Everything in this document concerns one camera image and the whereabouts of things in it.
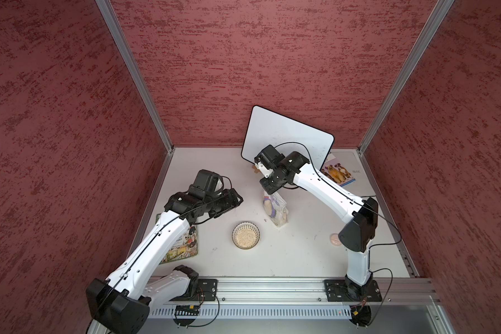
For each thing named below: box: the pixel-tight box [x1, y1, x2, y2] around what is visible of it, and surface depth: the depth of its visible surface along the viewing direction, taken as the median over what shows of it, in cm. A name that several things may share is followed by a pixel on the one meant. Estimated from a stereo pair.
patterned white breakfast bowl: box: [231, 221, 261, 250], surface depth 85 cm
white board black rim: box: [241, 105, 335, 171], surface depth 92 cm
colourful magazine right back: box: [320, 152, 357, 188], surface depth 109 cm
